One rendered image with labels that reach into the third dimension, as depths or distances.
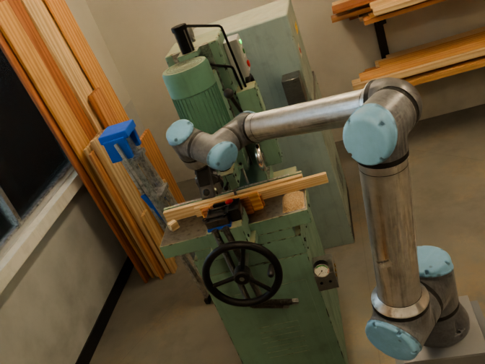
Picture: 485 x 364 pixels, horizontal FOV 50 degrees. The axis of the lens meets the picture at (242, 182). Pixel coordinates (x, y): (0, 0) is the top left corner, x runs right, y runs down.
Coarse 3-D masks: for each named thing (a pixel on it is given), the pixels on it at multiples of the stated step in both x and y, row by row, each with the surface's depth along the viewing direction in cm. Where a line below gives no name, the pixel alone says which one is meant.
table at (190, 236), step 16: (304, 192) 204; (272, 208) 201; (304, 208) 194; (192, 224) 212; (256, 224) 197; (272, 224) 196; (288, 224) 196; (176, 240) 205; (192, 240) 202; (208, 240) 202; (256, 240) 194
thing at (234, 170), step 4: (236, 160) 211; (236, 164) 209; (232, 168) 203; (236, 168) 207; (220, 172) 204; (224, 172) 203; (228, 172) 202; (232, 172) 201; (236, 172) 206; (240, 172) 213; (224, 176) 201; (228, 176) 201; (232, 176) 201; (236, 176) 204; (224, 180) 202; (228, 180) 202; (232, 180) 201; (236, 180) 202; (224, 184) 203; (232, 184) 202; (236, 184) 202; (232, 188) 203
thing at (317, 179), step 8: (312, 176) 204; (320, 176) 203; (280, 184) 207; (288, 184) 205; (296, 184) 205; (304, 184) 205; (312, 184) 205; (248, 192) 210; (264, 192) 208; (272, 192) 208; (280, 192) 207; (288, 192) 207; (200, 216) 215
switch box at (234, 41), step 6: (234, 36) 213; (234, 42) 208; (228, 48) 209; (234, 48) 209; (240, 48) 210; (228, 54) 210; (234, 54) 210; (240, 54) 210; (240, 60) 211; (246, 60) 217; (234, 66) 213; (240, 66) 212; (246, 66) 213; (246, 72) 213; (240, 78) 215
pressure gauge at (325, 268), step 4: (320, 260) 198; (316, 264) 197; (320, 264) 196; (324, 264) 196; (328, 264) 198; (316, 268) 197; (320, 268) 197; (324, 268) 197; (328, 268) 197; (316, 272) 198; (324, 272) 198; (328, 272) 198; (320, 276) 199; (324, 276) 199
